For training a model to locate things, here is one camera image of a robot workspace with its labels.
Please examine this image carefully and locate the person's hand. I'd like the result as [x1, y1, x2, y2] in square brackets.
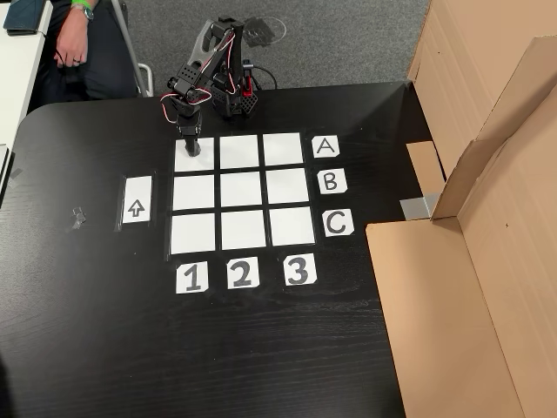
[55, 29, 91, 69]

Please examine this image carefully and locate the letter C paper sheet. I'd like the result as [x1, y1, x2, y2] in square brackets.
[322, 209, 354, 239]

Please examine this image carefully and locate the brown cardboard panel with flap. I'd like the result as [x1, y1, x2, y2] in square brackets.
[365, 36, 557, 418]

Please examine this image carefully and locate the white paper grid square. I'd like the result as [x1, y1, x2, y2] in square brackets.
[174, 138, 215, 172]
[220, 210, 267, 251]
[262, 132, 305, 166]
[269, 206, 317, 246]
[219, 135, 260, 170]
[172, 175, 216, 211]
[265, 168, 311, 205]
[170, 213, 217, 255]
[219, 172, 264, 208]

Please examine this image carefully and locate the black power cable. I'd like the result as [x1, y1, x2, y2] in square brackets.
[253, 65, 280, 91]

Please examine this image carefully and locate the dark notebook case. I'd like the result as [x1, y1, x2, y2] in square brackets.
[3, 0, 54, 37]

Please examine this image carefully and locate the grey metal frame leg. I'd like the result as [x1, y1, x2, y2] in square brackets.
[111, 0, 154, 98]

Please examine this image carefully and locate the white side table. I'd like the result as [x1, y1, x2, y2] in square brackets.
[0, 0, 53, 147]

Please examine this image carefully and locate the number 2 paper sheet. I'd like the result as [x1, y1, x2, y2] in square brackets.
[226, 257, 261, 291]

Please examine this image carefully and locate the grey tape strip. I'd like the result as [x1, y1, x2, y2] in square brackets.
[399, 195, 440, 221]

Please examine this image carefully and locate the letter A paper sheet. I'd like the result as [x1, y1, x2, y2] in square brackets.
[312, 136, 340, 159]

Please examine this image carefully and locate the black floor tape patch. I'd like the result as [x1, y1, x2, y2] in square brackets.
[243, 16, 287, 48]

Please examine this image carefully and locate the letter B paper sheet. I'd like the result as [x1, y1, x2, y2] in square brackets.
[317, 168, 348, 196]

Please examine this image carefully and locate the number 3 paper sheet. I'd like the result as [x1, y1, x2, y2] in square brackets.
[283, 253, 318, 287]

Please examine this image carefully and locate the number 1 paper sheet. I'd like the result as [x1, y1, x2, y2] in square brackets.
[175, 262, 209, 295]

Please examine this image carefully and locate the red white servo cable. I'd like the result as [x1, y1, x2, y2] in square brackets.
[158, 92, 177, 126]

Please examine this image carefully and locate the seated person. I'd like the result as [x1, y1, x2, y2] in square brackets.
[28, 0, 140, 104]

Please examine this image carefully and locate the white arrow paper sheet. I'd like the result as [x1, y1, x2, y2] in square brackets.
[122, 175, 153, 225]

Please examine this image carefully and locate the red and black clamp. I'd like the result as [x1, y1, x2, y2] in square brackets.
[240, 59, 257, 98]

